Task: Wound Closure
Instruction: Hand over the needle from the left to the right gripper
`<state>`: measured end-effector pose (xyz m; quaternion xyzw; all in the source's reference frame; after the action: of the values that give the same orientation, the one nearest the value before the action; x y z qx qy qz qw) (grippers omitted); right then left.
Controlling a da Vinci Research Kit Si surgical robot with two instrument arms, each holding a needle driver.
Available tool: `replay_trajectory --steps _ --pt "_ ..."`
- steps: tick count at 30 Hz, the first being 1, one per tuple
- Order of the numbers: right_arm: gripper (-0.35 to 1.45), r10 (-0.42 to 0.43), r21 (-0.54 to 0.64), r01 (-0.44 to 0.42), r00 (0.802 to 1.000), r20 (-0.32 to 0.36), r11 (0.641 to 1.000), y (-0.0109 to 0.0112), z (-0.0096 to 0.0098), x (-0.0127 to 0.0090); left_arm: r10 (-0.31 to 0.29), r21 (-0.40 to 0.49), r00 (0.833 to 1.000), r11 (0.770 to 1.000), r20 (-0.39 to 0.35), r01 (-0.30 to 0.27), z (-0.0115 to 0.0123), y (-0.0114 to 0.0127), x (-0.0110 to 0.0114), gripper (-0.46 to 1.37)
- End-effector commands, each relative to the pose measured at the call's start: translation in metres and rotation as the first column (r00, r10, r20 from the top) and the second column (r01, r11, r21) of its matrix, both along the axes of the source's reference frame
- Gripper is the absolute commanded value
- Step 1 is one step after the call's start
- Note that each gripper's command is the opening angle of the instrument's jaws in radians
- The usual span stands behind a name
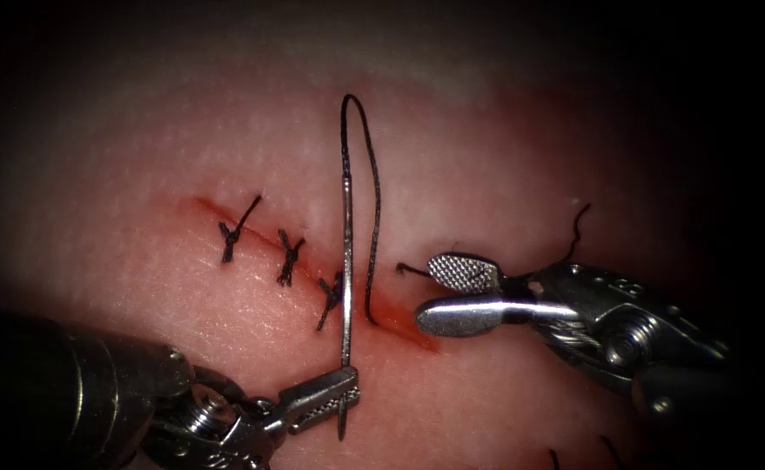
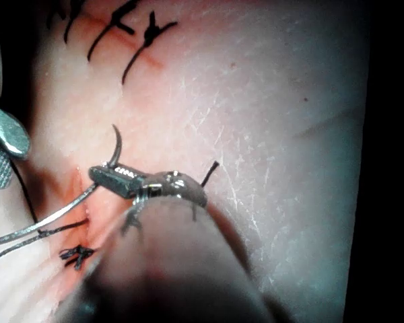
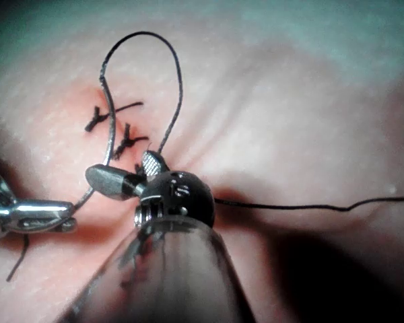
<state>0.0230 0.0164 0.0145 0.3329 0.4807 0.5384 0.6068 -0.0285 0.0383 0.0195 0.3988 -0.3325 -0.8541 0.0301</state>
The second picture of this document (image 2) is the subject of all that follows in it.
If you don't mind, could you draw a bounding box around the left arm needle driver jaw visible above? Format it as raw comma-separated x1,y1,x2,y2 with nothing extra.
90,162,146,184
88,169,141,200

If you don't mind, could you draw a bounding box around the left arm needle driver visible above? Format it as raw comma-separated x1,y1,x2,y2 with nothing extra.
133,170,209,207

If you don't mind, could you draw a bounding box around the curved steel needle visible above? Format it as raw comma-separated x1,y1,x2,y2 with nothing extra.
109,123,123,168

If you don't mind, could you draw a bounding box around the short black thread piece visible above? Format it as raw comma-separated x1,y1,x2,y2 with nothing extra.
200,160,220,188

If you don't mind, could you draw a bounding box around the black stitching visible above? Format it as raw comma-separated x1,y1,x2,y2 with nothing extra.
46,0,179,84
58,244,96,271

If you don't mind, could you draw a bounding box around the tissue pad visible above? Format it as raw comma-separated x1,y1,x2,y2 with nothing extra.
0,0,372,323

